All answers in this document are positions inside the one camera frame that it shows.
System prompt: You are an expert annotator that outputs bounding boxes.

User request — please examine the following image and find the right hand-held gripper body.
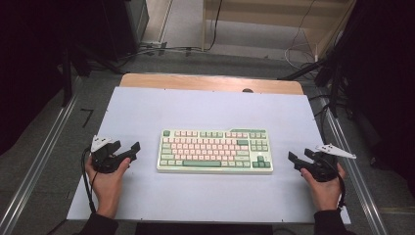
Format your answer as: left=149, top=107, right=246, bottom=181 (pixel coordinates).
left=305, top=143, right=357, bottom=183

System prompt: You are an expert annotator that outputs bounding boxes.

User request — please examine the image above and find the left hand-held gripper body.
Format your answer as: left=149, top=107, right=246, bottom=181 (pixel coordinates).
left=89, top=134, right=131, bottom=174

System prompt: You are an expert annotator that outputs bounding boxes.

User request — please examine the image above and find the green and cream mechanical keyboard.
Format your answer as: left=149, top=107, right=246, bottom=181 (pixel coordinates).
left=156, top=127, right=274, bottom=174

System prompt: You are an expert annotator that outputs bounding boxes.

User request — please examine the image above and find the person's right hand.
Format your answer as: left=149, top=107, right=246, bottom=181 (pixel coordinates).
left=300, top=164, right=346, bottom=212

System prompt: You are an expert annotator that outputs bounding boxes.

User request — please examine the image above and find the person's left hand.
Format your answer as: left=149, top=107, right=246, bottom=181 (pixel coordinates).
left=85, top=157, right=132, bottom=219

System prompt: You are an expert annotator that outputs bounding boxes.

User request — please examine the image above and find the black metal stand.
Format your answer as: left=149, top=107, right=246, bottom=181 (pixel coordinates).
left=277, top=57, right=348, bottom=119

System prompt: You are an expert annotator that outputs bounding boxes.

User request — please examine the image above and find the white table cover sheet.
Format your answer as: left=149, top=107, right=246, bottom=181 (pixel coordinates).
left=67, top=86, right=352, bottom=225

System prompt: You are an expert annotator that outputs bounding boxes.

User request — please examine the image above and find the black cabinet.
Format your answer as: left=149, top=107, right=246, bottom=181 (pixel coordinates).
left=99, top=0, right=150, bottom=64

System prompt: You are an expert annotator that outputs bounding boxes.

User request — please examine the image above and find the light wooden shelf unit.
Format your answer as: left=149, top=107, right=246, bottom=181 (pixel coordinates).
left=201, top=0, right=357, bottom=61

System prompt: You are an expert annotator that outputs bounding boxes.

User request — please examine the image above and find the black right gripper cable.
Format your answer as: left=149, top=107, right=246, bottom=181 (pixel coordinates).
left=326, top=159, right=347, bottom=210

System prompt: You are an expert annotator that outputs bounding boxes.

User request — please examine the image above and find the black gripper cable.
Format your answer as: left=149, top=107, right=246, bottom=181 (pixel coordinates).
left=80, top=146, right=100, bottom=215
left=326, top=159, right=347, bottom=210

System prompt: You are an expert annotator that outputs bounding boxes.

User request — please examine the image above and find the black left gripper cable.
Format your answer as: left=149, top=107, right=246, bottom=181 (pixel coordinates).
left=80, top=146, right=100, bottom=215

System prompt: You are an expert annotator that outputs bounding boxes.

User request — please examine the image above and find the aluminium floor rail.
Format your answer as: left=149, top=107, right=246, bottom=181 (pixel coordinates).
left=319, top=97, right=390, bottom=235
left=0, top=94, right=81, bottom=235

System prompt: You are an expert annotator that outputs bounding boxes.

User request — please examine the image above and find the white floor cable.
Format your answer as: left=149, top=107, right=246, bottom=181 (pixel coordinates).
left=283, top=0, right=319, bottom=71

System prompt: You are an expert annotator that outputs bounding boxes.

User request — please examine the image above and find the black hanging cable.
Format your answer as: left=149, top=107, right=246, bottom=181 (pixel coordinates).
left=205, top=0, right=224, bottom=52

